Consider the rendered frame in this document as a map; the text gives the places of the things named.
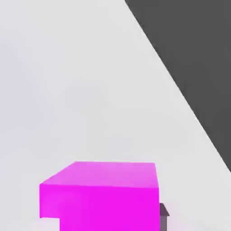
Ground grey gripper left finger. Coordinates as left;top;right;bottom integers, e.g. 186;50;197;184
28;217;60;231

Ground small magenta cube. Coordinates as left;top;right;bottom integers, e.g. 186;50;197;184
39;161;161;231

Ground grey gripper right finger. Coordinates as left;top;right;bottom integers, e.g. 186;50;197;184
159;203;181;231

